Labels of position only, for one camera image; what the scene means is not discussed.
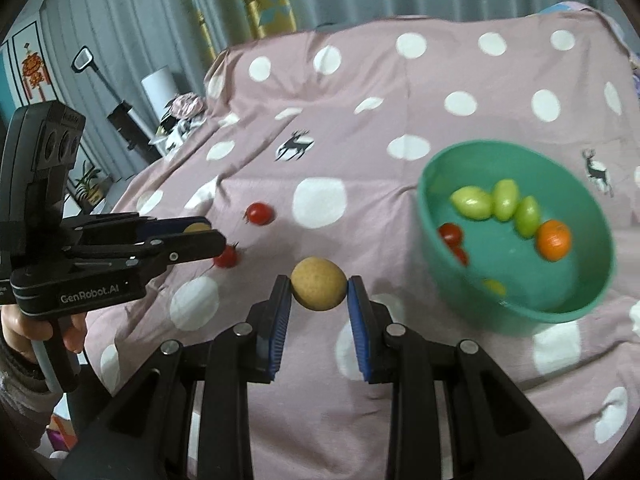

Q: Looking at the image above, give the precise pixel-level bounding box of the small tan fruit back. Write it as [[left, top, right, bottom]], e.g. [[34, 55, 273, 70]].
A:
[[184, 222, 212, 233]]

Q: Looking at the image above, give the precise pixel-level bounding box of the grey sleeve forearm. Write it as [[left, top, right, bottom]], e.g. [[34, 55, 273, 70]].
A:
[[1, 338, 62, 450]]

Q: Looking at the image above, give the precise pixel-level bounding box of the small red tomato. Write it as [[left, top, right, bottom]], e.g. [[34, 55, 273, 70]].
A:
[[438, 222, 464, 247], [244, 202, 276, 226], [213, 244, 240, 269]]

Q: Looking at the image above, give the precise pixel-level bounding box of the large red tomato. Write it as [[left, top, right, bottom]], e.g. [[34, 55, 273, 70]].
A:
[[451, 246, 469, 266]]

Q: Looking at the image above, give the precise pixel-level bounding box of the orange tangerine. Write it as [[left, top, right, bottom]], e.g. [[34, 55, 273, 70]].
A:
[[536, 220, 573, 262]]

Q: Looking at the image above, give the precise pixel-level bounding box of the person's left hand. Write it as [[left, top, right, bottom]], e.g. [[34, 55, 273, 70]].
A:
[[1, 304, 87, 363]]

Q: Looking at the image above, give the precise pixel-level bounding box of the pink polka dot cloth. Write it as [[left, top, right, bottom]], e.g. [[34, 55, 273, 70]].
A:
[[86, 8, 639, 474]]

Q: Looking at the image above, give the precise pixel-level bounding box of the potted green plant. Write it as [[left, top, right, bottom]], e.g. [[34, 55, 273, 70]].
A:
[[74, 160, 104, 207]]

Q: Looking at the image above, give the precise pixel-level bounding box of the small red tomato back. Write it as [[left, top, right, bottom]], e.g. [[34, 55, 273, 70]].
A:
[[244, 202, 276, 226]]

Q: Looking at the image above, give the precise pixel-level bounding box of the tan round fruit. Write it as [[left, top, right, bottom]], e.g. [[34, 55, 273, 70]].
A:
[[291, 257, 347, 311]]

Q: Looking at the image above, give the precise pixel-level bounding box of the black stand with mirror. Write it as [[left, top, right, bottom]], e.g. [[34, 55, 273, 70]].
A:
[[70, 46, 162, 165]]

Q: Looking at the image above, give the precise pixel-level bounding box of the green fruit right in bowl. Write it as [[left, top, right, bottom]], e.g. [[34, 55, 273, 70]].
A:
[[513, 195, 541, 240]]

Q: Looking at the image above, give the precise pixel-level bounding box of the crumpled floral cloth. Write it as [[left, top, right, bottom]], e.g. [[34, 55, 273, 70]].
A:
[[151, 92, 207, 153]]

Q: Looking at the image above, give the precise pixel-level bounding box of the large green round fruit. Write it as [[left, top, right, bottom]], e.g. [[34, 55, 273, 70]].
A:
[[483, 278, 506, 297]]

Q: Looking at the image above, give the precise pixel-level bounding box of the green fruit left in bowl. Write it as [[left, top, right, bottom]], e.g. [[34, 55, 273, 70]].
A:
[[449, 185, 492, 221]]

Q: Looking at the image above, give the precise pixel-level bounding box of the green plastic bowl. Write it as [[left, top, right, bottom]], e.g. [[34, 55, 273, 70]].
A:
[[416, 140, 615, 334]]

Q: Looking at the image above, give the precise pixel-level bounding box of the grey pleated curtain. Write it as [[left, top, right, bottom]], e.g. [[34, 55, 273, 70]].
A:
[[40, 0, 624, 179]]

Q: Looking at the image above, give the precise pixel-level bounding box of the green fruit in bowl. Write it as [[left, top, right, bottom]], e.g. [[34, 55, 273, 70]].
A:
[[513, 195, 541, 240], [492, 179, 520, 222], [449, 185, 492, 221]]

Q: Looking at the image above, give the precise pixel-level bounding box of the green fruit middle in bowl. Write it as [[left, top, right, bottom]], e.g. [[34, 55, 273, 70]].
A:
[[492, 179, 520, 222]]

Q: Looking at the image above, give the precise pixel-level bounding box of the red Chinese knot decoration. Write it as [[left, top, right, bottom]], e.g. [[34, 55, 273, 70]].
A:
[[22, 42, 51, 102]]

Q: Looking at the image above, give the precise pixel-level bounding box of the white cylinder lamp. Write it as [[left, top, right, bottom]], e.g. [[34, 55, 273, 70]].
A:
[[141, 66, 179, 120]]

